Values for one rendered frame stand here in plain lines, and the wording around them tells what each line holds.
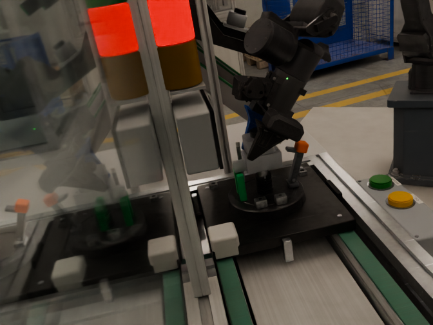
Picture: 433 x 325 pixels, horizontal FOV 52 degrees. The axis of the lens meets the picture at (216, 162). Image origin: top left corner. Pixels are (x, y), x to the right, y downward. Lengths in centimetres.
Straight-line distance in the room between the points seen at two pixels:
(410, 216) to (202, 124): 43
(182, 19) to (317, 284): 44
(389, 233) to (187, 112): 41
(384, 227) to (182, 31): 46
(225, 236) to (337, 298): 19
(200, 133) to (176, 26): 12
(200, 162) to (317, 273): 32
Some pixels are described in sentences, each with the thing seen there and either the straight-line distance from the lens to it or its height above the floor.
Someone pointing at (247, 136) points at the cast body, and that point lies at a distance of 77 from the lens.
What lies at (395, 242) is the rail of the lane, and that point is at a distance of 73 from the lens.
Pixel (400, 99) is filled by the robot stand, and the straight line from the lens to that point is 102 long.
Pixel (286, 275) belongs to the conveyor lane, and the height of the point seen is 92.
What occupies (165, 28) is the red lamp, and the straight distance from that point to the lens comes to 49.
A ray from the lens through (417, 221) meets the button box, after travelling 78.
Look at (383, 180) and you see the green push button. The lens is 87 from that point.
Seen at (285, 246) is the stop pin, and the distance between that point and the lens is 72.
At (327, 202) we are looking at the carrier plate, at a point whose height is 97.
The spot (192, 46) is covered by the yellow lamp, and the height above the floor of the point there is 130.
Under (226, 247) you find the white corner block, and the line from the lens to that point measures 71.
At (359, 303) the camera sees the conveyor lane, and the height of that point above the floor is 92.
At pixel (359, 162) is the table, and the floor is 86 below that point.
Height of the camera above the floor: 138
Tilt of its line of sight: 24 degrees down
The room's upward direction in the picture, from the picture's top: 10 degrees counter-clockwise
